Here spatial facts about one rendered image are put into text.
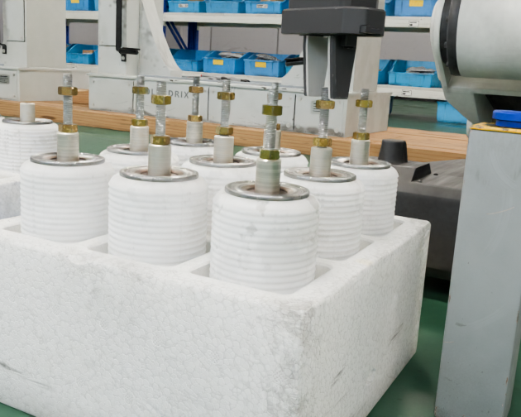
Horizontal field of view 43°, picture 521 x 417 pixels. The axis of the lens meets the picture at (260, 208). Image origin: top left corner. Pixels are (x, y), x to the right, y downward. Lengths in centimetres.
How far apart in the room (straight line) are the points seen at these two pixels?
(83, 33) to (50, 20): 533
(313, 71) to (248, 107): 232
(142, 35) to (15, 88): 84
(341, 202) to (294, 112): 225
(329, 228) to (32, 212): 30
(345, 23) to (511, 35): 37
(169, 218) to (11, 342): 22
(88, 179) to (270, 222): 22
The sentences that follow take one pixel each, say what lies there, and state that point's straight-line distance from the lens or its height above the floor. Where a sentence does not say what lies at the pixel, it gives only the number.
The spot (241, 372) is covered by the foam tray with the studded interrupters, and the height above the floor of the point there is 12.
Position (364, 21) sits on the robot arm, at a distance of 63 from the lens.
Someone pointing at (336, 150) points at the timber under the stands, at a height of 3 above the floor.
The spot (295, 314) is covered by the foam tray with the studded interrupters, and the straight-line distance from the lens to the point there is 51.
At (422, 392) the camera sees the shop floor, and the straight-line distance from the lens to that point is 82.
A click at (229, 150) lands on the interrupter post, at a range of 73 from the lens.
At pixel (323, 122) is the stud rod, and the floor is 31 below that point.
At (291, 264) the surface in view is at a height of 20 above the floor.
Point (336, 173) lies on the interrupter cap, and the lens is 70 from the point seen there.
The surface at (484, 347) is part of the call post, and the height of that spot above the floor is 9.
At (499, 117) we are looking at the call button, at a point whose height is 32.
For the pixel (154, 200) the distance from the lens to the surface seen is 60.
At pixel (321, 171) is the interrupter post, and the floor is 26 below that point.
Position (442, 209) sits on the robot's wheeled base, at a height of 16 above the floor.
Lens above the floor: 36
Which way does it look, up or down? 12 degrees down
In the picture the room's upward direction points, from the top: 3 degrees clockwise
